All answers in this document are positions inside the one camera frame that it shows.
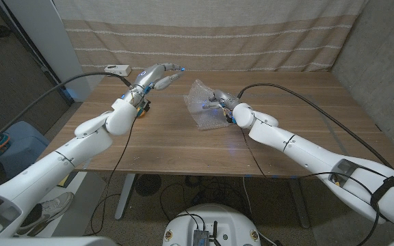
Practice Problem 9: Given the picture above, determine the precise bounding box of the white pillar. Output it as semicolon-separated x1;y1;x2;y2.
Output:
3;0;92;103

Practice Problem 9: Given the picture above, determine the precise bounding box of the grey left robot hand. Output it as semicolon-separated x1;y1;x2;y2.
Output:
130;62;186;96

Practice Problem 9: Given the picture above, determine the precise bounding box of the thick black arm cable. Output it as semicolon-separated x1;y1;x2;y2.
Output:
237;83;394;170
0;71;133;153

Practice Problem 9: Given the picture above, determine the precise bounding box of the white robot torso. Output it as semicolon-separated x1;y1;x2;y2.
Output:
162;203;262;246

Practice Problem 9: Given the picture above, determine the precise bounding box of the white metal table leg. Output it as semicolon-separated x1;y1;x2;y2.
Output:
114;173;137;221
287;178;311;229

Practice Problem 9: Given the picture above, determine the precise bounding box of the black floor cable bundle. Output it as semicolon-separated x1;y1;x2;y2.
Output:
159;176;252;223

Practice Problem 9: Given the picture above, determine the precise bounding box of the blue stool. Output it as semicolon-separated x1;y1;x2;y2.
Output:
0;120;51;178

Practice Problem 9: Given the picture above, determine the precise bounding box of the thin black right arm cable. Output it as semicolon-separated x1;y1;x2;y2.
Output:
239;126;381;246

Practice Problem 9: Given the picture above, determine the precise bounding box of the clear bubble wrap sheet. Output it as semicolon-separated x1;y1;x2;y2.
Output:
183;79;234;131

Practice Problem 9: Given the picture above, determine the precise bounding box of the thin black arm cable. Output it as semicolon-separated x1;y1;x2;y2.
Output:
83;115;138;237
239;126;381;246

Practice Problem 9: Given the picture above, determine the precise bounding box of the grey white sneaker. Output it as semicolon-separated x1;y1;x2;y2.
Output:
14;191;75;236

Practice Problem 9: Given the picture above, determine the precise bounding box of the yellow foot pedal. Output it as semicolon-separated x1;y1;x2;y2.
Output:
56;172;70;187

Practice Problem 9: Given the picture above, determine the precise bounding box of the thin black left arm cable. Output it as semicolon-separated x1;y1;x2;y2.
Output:
83;115;138;237

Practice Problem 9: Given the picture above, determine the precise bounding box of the round black floor fan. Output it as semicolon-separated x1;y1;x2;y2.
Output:
137;174;162;197

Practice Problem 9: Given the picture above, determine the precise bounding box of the perforated metal door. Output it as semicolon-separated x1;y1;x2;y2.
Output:
0;0;74;134

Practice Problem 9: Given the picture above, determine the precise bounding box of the beige striped curtain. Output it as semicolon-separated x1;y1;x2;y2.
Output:
52;0;369;74

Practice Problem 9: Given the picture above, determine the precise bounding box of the grey electronics box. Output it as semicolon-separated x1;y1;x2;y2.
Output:
192;229;211;246

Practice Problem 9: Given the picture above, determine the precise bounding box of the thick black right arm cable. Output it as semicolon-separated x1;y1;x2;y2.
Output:
237;83;394;170

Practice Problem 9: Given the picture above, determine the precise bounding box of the white power strip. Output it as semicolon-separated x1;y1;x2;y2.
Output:
104;64;133;77

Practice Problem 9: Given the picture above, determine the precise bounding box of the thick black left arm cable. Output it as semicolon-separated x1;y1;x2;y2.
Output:
0;71;133;153

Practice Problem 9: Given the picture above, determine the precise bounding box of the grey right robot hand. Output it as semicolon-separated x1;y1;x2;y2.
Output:
202;89;241;112

